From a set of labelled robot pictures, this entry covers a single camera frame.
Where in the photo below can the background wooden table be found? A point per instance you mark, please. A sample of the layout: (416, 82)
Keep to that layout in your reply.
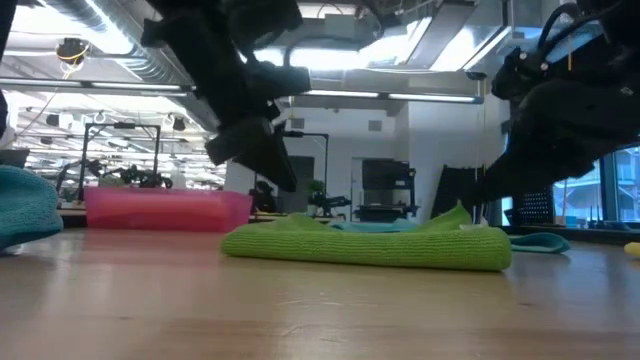
(300, 218)

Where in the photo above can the black curtain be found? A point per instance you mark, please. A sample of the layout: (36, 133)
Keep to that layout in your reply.
(450, 187)

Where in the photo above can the background black robot arm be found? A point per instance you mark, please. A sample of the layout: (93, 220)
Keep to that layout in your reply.
(332, 202)

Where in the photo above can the black metal rig frame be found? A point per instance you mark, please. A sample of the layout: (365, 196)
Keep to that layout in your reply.
(326, 160)
(84, 155)

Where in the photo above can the long ceiling light bar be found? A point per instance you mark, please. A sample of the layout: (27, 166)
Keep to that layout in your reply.
(390, 95)

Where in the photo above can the rolled teal microfiber towel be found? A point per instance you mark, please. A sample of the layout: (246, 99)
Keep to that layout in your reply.
(25, 205)

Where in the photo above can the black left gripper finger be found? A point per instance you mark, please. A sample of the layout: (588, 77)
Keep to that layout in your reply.
(275, 165)

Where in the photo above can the flat teal microfiber towel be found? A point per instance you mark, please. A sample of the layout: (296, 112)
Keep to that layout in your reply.
(540, 242)

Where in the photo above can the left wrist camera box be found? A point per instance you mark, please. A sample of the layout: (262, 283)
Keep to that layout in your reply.
(235, 142)

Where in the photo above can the green potted plant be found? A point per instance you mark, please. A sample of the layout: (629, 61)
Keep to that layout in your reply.
(316, 186)

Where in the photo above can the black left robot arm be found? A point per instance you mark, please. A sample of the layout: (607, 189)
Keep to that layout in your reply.
(260, 12)

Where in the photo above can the person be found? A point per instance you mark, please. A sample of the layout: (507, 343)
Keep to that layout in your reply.
(266, 197)

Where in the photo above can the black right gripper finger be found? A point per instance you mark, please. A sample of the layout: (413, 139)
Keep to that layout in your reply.
(520, 172)

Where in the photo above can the yellow microfiber towel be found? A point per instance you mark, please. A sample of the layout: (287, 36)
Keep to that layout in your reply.
(634, 250)

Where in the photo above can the pink plastic basket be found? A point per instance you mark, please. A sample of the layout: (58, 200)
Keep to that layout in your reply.
(165, 210)

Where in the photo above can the green microfiber towel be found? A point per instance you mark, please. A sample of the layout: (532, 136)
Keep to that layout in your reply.
(360, 247)

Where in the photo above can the black perforated panel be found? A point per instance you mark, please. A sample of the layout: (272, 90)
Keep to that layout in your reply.
(535, 205)

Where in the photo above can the dark grey box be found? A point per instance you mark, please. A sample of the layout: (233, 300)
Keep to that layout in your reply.
(14, 158)

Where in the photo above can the black equipment cart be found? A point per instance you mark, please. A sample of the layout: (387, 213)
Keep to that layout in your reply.
(385, 175)

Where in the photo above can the silver ventilation duct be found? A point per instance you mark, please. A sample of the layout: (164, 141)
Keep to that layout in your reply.
(150, 55)

